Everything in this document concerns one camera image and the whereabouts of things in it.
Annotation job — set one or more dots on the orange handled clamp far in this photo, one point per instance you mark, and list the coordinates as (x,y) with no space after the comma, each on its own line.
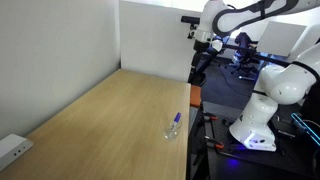
(210,116)

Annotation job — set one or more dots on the orange handled clamp near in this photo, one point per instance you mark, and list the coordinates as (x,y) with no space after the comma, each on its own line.
(214,142)

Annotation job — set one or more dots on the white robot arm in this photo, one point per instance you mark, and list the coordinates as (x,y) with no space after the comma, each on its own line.
(275,85)

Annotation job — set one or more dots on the white partition board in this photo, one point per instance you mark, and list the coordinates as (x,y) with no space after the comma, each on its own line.
(154,41)

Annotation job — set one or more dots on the black camera on stand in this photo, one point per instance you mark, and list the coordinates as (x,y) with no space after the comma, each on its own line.
(194,22)

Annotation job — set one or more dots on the black office chair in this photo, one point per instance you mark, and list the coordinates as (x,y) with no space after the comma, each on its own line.
(243,56)

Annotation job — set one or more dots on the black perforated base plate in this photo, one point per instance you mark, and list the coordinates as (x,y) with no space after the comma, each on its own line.
(295,158)

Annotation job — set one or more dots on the blue capped marker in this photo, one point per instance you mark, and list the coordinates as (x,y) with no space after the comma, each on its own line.
(176,121)

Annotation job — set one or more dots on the orange table edge block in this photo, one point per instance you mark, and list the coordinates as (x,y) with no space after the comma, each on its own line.
(195,96)

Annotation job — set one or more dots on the orange handled clamp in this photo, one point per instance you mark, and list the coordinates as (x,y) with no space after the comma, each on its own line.
(214,142)
(210,116)

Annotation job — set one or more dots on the cyan lit device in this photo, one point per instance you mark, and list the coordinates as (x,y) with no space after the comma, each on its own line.
(302,125)

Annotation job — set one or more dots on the white box on table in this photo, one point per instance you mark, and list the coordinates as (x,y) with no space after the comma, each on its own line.
(11,148)

